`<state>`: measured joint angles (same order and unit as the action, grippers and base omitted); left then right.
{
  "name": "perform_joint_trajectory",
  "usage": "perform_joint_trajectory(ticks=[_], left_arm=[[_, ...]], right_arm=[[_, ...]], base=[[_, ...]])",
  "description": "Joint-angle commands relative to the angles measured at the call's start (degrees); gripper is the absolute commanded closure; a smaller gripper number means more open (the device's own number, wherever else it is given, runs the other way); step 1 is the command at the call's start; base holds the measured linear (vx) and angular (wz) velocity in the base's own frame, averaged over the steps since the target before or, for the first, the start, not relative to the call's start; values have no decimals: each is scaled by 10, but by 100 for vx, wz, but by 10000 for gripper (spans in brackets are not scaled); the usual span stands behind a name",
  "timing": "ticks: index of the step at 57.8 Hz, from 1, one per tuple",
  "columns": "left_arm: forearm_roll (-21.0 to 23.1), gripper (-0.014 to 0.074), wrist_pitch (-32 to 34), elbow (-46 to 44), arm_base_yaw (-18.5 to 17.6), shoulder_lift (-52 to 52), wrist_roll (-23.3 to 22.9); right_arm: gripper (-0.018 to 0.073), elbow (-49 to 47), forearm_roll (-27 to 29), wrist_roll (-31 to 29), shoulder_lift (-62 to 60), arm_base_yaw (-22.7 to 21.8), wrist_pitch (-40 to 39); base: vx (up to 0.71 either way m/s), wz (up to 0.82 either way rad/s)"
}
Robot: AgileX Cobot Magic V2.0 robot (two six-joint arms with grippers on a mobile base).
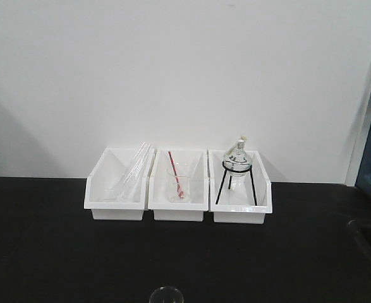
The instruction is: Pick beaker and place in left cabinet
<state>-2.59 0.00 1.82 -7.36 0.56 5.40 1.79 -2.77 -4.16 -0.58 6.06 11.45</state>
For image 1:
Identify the clear glass beaker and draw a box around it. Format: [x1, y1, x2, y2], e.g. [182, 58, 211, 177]
[149, 286, 185, 303]
[166, 162, 191, 203]

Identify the clear glass beaker in bin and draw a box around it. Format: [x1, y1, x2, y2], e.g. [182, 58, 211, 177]
[166, 162, 191, 203]

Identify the middle white plastic bin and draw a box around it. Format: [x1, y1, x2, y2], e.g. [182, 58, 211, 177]
[148, 148, 209, 222]

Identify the white plastic bin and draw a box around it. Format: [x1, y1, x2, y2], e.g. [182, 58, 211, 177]
[148, 148, 209, 222]
[84, 148, 155, 221]
[208, 150, 272, 224]

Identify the red white striped stirrer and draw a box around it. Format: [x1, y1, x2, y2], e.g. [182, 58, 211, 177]
[168, 151, 185, 199]

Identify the round glass flask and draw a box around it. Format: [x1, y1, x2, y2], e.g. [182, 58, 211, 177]
[223, 136, 252, 177]

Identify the clear glass tubes bundle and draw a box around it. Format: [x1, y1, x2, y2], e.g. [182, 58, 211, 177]
[104, 142, 152, 201]

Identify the black metal tripod stand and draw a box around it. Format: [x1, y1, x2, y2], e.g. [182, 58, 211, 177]
[215, 162, 258, 206]

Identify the right white plastic bin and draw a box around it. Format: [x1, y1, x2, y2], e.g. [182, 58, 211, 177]
[208, 150, 272, 224]

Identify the left white plastic bin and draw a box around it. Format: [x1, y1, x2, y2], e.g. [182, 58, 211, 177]
[84, 148, 155, 221]

